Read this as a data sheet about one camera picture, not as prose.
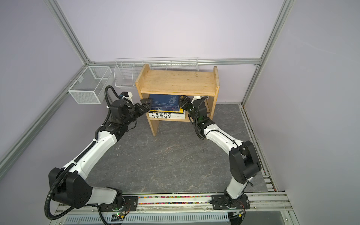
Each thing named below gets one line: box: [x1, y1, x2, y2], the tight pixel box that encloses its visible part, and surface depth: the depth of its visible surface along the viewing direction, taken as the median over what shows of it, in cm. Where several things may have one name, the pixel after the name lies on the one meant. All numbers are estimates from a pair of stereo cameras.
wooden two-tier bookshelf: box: [135, 64, 220, 137], surface depth 75 cm
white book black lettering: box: [148, 110, 186, 120], surface depth 84 cm
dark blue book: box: [149, 93, 180, 112], surface depth 80 cm
